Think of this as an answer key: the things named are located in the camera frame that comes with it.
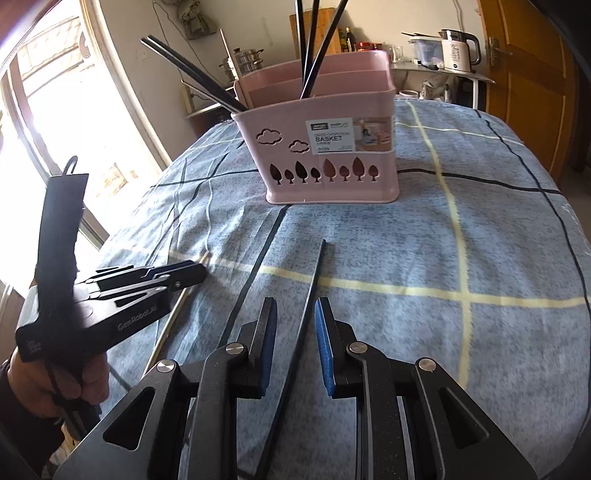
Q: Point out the steel steamer pot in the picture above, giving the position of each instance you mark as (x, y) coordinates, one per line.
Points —
(244, 62)

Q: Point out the small stove stand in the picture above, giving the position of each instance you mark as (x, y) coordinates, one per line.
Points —
(198, 113)

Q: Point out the dark oil bottle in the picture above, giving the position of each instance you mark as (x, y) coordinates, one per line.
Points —
(348, 41)

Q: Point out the wooden door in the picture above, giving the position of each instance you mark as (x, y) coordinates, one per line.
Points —
(531, 115)

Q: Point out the water filter pitcher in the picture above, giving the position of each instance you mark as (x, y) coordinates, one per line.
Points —
(425, 50)

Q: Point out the white bowl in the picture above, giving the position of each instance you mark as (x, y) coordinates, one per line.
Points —
(409, 94)

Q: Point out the wooden cutting board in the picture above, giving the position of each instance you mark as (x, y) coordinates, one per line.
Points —
(325, 25)

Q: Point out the white electric kettle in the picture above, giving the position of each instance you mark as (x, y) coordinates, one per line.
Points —
(457, 53)

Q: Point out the crumpled plastic bag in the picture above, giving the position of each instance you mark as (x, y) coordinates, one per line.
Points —
(434, 90)

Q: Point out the black chopstick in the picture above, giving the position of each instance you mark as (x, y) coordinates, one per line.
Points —
(313, 37)
(184, 71)
(309, 314)
(330, 41)
(194, 69)
(300, 46)

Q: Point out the wooden chopstick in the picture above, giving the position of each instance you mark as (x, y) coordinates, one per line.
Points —
(168, 327)
(229, 53)

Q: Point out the person's left hand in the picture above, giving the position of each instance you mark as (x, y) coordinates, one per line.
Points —
(32, 387)

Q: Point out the hanging cloth bag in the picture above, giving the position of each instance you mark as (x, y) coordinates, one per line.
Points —
(194, 21)

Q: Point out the blue checked bedsheet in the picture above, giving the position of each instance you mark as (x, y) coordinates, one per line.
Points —
(461, 230)

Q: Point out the clear glass cup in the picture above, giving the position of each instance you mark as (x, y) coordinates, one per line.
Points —
(398, 54)

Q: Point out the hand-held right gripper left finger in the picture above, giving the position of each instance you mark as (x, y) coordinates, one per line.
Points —
(270, 350)

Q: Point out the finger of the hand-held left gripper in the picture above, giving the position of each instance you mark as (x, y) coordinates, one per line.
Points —
(138, 295)
(184, 274)

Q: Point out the white side table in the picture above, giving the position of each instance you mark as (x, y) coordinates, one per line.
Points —
(415, 67)

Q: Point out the pink plastic chopstick basket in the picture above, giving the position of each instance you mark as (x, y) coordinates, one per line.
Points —
(249, 157)

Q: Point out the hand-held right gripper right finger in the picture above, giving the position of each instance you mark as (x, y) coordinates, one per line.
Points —
(323, 350)

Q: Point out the red lid jar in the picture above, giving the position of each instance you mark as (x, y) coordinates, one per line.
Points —
(367, 45)

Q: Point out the person's left forearm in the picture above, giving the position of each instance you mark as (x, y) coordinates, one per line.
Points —
(23, 429)

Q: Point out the white framed window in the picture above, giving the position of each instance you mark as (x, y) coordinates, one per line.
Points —
(124, 92)

